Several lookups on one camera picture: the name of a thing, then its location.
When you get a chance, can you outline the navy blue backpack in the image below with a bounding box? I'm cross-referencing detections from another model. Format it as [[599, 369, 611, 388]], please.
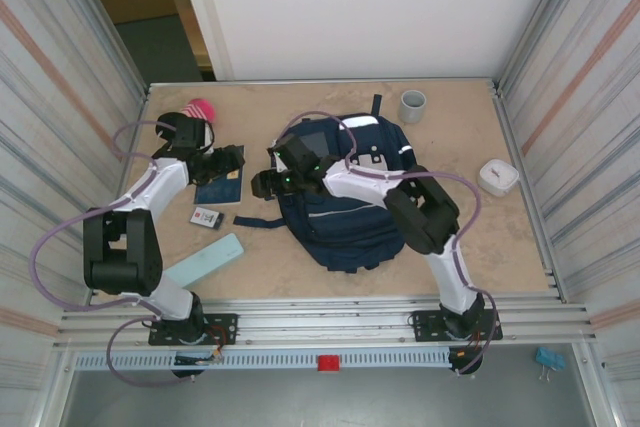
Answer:
[[233, 94, 419, 273]]

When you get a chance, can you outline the aluminium frame rail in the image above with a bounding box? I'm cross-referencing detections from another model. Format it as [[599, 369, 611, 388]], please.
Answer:
[[53, 296, 599, 354]]

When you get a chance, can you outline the grey cup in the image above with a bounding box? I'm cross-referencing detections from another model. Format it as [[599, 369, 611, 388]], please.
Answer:
[[397, 89, 428, 125]]

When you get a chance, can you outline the light blue pencil case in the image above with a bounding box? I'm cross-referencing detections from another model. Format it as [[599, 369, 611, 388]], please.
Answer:
[[164, 232, 246, 291]]

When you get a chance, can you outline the navy blue notebook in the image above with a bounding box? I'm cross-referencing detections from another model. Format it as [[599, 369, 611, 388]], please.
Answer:
[[193, 144, 247, 207]]

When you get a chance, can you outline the small black card pack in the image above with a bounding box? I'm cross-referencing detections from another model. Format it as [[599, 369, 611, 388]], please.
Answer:
[[189, 206, 225, 231]]

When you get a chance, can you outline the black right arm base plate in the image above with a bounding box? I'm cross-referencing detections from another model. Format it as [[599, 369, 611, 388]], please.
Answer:
[[410, 309, 504, 343]]

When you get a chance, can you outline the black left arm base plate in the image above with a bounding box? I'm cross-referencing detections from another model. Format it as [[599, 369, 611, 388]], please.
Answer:
[[148, 313, 240, 347]]

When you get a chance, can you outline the blue binder clip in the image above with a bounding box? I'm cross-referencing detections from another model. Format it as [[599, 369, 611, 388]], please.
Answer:
[[535, 345, 567, 384]]

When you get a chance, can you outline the plush doll with pink hat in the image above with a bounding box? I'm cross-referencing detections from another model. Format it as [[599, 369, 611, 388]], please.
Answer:
[[156, 98, 217, 141]]

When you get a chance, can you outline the perforated cable duct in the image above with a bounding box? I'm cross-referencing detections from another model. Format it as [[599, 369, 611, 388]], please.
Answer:
[[73, 349, 454, 371]]

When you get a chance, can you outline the small white square box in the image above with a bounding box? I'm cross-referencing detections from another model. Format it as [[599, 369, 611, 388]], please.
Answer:
[[476, 158, 520, 197]]

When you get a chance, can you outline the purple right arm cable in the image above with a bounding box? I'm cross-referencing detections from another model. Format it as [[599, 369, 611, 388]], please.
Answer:
[[277, 110, 504, 377]]

